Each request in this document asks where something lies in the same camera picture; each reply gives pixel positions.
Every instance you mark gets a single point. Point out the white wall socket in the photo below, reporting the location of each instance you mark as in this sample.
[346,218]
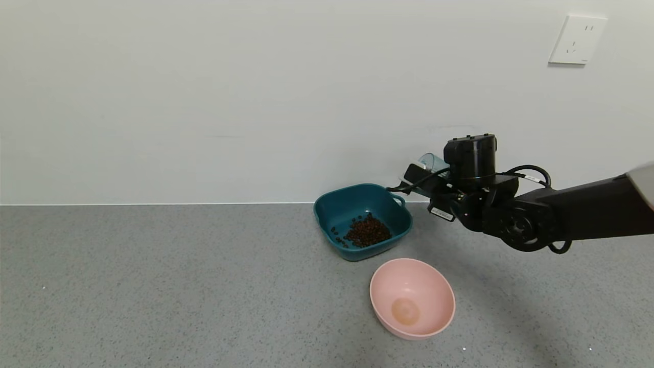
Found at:
[577,41]

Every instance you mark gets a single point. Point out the brown coffee beans pile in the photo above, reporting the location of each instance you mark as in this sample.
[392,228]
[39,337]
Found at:
[368,232]

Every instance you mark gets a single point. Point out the teal square plastic basin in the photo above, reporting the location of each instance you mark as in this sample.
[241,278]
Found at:
[342,209]

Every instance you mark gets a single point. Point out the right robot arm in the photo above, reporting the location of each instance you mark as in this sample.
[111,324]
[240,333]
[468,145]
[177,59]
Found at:
[587,209]

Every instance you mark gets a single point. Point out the transparent blue ribbed cup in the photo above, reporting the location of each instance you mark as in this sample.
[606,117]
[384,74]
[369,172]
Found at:
[435,161]

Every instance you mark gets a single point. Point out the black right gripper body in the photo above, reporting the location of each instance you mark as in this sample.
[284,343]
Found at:
[441,213]

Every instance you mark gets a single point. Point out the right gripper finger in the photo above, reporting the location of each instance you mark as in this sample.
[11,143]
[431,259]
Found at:
[442,211]
[415,173]

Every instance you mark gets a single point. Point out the pink plastic bowl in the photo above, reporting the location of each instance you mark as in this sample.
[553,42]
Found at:
[409,296]

